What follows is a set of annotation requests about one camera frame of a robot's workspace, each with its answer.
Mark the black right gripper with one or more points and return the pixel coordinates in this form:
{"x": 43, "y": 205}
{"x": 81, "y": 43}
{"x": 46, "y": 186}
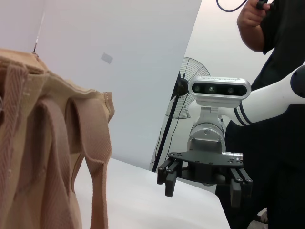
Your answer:
{"x": 205, "y": 167}

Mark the khaki canvas food bag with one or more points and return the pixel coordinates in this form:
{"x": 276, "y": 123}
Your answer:
{"x": 35, "y": 143}

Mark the black handheld controller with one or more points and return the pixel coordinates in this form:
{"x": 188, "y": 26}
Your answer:
{"x": 261, "y": 3}

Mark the person's bare forearm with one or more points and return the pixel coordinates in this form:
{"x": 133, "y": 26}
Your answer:
{"x": 253, "y": 38}

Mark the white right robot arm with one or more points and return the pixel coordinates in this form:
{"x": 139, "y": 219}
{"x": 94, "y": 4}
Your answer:
{"x": 267, "y": 102}

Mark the person's hand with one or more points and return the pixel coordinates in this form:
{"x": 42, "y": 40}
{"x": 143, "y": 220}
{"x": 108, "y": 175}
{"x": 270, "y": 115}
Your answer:
{"x": 250, "y": 15}

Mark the person in black clothes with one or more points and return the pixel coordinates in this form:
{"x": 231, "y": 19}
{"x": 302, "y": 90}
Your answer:
{"x": 281, "y": 155}

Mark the black standing fan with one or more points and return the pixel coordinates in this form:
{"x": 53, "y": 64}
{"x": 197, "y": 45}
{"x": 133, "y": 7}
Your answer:
{"x": 183, "y": 84}

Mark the grey tape patch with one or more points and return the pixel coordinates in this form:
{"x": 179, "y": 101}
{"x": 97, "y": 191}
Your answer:
{"x": 106, "y": 58}

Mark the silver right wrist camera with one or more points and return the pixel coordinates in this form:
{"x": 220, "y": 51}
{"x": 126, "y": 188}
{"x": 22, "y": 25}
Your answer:
{"x": 219, "y": 89}

